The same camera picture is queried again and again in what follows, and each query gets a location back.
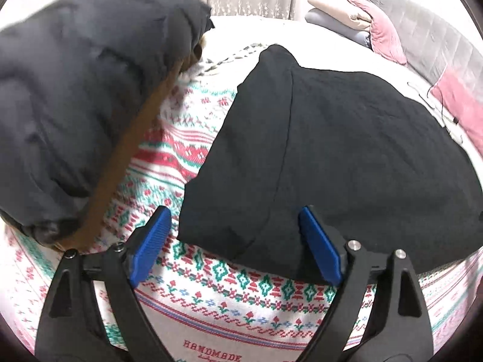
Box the black button-up coat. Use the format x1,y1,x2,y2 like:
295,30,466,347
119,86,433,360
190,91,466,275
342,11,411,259
178,45,482,283

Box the patterned red green blanket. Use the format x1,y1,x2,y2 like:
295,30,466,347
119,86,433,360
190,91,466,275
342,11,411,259
3,44,483,362

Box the folded black puffer jacket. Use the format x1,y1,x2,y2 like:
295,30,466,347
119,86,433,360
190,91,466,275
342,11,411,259
1,0,213,247

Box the folded grey-blue blanket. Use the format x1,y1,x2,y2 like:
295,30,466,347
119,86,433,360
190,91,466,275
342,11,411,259
305,8,372,49

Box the folded brown jacket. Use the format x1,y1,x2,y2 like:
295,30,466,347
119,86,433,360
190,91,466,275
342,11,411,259
49,38,206,252

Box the pink pillow near headboard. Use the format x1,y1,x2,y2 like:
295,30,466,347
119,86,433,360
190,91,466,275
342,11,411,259
430,66,482,154

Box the pink pillow on bedding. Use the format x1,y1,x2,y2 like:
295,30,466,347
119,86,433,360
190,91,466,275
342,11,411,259
347,0,407,65

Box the grey quilted headboard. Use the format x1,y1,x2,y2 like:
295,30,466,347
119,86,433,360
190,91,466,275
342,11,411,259
368,0,482,99

